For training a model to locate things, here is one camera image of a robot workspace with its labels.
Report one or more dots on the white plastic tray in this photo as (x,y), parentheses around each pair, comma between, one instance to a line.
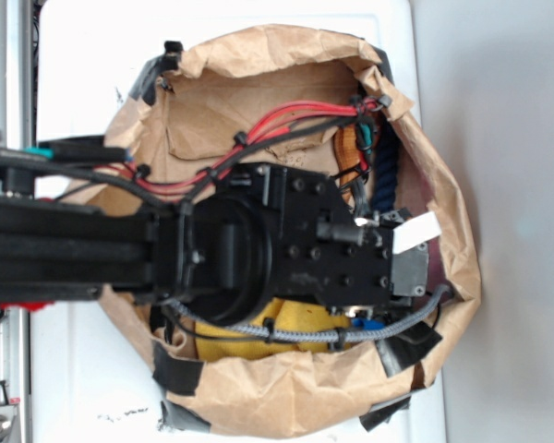
(88,384)

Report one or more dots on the orange conch seashell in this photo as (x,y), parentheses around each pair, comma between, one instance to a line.
(353,163)

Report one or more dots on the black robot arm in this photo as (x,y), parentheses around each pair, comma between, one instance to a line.
(51,251)

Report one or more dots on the yellow microfiber cloth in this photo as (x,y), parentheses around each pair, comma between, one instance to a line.
(288,315)

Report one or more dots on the white paper tag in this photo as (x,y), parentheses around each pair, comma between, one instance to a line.
(414,232)

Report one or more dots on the brown paper bag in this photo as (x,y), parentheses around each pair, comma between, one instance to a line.
(280,391)

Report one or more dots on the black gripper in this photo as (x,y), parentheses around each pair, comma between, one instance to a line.
(271,231)

